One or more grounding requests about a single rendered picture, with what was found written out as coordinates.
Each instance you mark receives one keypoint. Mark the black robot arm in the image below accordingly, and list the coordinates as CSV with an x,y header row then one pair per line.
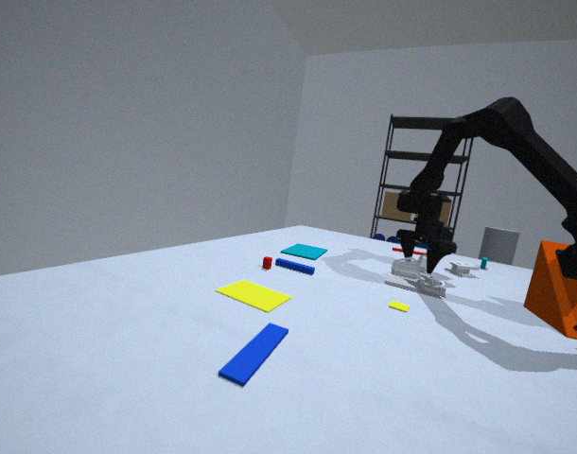
x,y
504,124

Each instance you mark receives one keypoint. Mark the teal flat rectangular plate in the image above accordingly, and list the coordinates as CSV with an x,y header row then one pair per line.
x,y
305,251

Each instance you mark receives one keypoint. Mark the yellow square tile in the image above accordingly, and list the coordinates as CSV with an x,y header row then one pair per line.
x,y
397,306

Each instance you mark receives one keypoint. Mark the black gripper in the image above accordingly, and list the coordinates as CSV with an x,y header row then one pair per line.
x,y
426,227

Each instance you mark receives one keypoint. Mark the yellow flat rectangular plate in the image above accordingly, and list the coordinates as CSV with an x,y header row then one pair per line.
x,y
254,295

